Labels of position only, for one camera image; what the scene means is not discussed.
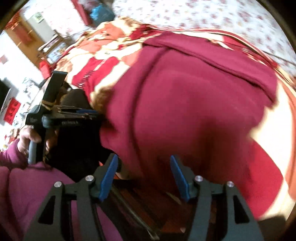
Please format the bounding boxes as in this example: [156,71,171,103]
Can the black television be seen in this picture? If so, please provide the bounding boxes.
[0,80,11,113]

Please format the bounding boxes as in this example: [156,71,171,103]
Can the person's left hand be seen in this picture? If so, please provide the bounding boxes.
[18,125,56,161]

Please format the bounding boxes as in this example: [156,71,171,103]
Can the person's left forearm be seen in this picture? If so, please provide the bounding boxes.
[0,138,29,168]

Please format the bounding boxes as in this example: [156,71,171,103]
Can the floral pillow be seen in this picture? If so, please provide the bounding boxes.
[45,0,92,36]

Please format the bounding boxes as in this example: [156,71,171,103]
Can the floral bedsheet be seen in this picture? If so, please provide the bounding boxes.
[112,0,296,77]

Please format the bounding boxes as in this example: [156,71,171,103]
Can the red box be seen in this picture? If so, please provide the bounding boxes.
[3,97,22,125]

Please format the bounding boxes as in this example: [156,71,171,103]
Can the dark red cloth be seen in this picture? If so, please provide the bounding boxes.
[71,0,93,26]

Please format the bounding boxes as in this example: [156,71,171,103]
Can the wooden furniture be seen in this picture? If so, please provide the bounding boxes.
[38,30,70,59]

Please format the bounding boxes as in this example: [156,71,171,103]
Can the person's magenta pants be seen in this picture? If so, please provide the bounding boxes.
[0,161,123,241]

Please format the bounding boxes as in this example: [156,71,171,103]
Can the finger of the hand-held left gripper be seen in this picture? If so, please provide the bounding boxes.
[57,105,103,121]

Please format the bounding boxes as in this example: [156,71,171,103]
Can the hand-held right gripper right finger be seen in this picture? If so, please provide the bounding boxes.
[169,155,264,241]

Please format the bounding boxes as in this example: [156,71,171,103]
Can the brown wooden door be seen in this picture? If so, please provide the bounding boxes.
[5,14,47,67]

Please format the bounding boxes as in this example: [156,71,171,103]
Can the blue plastic bag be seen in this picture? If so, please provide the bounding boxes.
[90,5,115,22]

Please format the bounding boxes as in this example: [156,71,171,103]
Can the maroon fleece garment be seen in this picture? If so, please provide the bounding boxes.
[99,31,278,193]

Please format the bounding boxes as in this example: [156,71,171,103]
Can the wooden bed frame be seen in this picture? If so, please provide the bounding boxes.
[102,179,200,241]

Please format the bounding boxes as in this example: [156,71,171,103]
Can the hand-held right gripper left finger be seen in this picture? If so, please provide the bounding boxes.
[23,153,119,241]

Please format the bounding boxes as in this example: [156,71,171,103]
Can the red cream printed blanket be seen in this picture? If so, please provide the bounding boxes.
[53,17,296,220]

